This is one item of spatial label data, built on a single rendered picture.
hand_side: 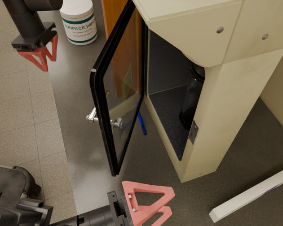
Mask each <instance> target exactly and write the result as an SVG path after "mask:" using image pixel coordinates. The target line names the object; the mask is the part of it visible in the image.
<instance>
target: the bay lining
mask: <svg viewBox="0 0 283 226"><path fill-rule="evenodd" d="M188 64H189V59H188V58H187V57H186V56H185V55H184V54H183V53H182V51H181V50H179V49H178V48H176V47H175V46H173V45H172V44H170V43H169V42H168V41H166V40H165V39H163V38H162V37H160V36H159V35H158V34H156V33H155V32H153V31H152V30H150V35H149V65H148V94H153V93H157V92H160V91H164V90H167V89H171V88H175V87H179V86H182V85H188V81H189V76H190V73H189V70H188Z"/></svg>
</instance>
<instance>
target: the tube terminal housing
mask: <svg viewBox="0 0 283 226"><path fill-rule="evenodd" d="M149 35H150V29H148V64H147V97H146V95H145V93H144V102H145V104H146V106H147V108H148V111H149V113H150V115H151V117H152V119H153V122H154V124H155V126H156V128H157V131H158V133H159V135H160V137H161V139H162V141H163V144H164V146H165V148H166V150H167V152H168V155H169V157H170V159H171V161H172V164H173V166H174V168H175V170H176V173H177V175H178V177H179V179H180V181H181V183H184V182H187V181H190V180H192V179H195V178H198V177H201V176H204V175H207V174H209V173H212V172H215V171H216V169H217V168H218V166H219V164H220V162H221V161H222V159H223V157H224V155H225V154H226V152H227V150H228V149H229V147H230V145H231V144H232V142H233V140H234V139H235V137H236V135H237V133H238V131H239V130H240V128H241V126H242V125H243V123H244V121H245V120H246V118H247V116H248V114H249V113H250V111H251V109H252V108H253V106H254V104H255V102H256V100H257V99H258V97H259V95H260V94H261V92H262V90H263V89H264V87H265V85H266V84H267V82H268V80H269V78H270V77H271V75H272V73H273V71H274V70H275V68H276V66H277V64H278V63H279V61H280V59H281V58H282V56H283V0H243V2H242V5H241V8H240V11H239V14H238V17H237V20H236V23H235V26H234V29H233V32H232V34H231V37H230V40H229V43H228V46H227V49H226V52H225V55H224V58H223V61H222V63H221V64H220V65H216V66H212V67H204V69H205V81H204V84H203V88H202V91H201V94H200V98H199V101H198V105H197V108H196V111H195V115H194V119H193V120H195V122H196V124H197V126H198V127H199V130H198V133H197V135H196V138H195V142H194V145H193V144H192V142H191V141H190V139H189V136H188V139H187V142H186V147H185V150H184V153H183V156H182V160H181V161H179V160H178V158H177V156H176V154H175V152H174V150H173V148H172V145H171V143H170V141H169V139H168V137H167V135H166V133H165V131H164V128H163V126H162V124H161V122H160V120H159V118H158V116H157V113H156V111H155V109H154V107H153V105H152V103H151V101H150V99H149V94H148V65H149ZM192 123H193V122H192ZM191 126H192V125H191ZM189 134H190V132H189Z"/></svg>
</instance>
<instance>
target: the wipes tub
mask: <svg viewBox="0 0 283 226"><path fill-rule="evenodd" d="M60 14H61V17H62V21H63V25H64V28H65V31H66V35H67V38H68V40H69V41H70V42H71V43H72V44H75V45H87V44H89V43H91V42H93V41H94V40H95V39H96V37H97V28H96V22H95V16H94V10H93V3H92V1H91V0H63V5H62V8H61V9H60Z"/></svg>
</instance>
